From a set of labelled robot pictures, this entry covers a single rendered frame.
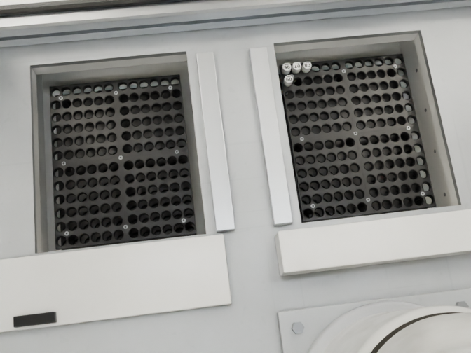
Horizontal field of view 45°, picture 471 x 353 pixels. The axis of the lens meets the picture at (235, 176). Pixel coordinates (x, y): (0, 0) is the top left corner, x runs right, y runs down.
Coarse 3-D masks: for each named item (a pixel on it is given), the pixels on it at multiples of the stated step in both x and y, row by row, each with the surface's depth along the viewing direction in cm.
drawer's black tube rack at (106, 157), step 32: (96, 96) 76; (128, 96) 76; (160, 96) 77; (64, 128) 75; (96, 128) 75; (128, 128) 75; (160, 128) 75; (64, 160) 74; (96, 160) 74; (128, 160) 74; (160, 160) 77; (64, 192) 72; (96, 192) 73; (128, 192) 76; (160, 192) 73; (64, 224) 71; (96, 224) 74; (128, 224) 72; (160, 224) 72; (192, 224) 75
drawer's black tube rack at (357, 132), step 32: (288, 96) 80; (320, 96) 78; (352, 96) 78; (384, 96) 81; (288, 128) 80; (320, 128) 76; (352, 128) 76; (384, 128) 77; (416, 128) 77; (320, 160) 78; (352, 160) 75; (384, 160) 75; (416, 160) 79; (320, 192) 74; (352, 192) 74; (384, 192) 77; (416, 192) 74
